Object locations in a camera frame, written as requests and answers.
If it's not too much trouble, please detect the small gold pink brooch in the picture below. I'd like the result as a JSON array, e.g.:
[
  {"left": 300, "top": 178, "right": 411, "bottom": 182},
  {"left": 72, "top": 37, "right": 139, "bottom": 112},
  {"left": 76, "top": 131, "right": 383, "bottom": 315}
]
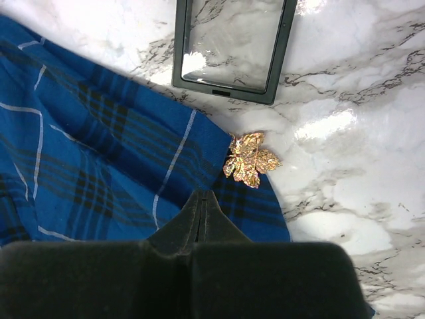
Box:
[{"left": 223, "top": 132, "right": 282, "bottom": 189}]

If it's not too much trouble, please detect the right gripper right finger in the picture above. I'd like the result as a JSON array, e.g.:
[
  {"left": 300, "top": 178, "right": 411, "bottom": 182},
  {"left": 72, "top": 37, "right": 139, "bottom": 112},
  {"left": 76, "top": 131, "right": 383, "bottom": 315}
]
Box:
[{"left": 192, "top": 191, "right": 372, "bottom": 318}]

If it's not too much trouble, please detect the brooch box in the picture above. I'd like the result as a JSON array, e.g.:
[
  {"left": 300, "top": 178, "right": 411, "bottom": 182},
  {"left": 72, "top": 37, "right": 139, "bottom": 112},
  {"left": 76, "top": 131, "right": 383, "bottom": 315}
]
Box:
[{"left": 172, "top": 1, "right": 297, "bottom": 105}]

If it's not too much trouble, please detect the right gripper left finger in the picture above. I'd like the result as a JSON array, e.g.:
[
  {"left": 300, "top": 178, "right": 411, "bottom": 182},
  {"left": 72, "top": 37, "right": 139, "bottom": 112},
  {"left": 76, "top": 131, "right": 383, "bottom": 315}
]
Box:
[{"left": 1, "top": 191, "right": 203, "bottom": 318}]

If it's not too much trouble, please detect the blue plaid shirt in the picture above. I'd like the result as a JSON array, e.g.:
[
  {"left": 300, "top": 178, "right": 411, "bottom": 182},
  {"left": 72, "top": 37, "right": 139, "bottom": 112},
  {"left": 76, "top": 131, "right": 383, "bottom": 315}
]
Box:
[{"left": 1, "top": 16, "right": 292, "bottom": 252}]

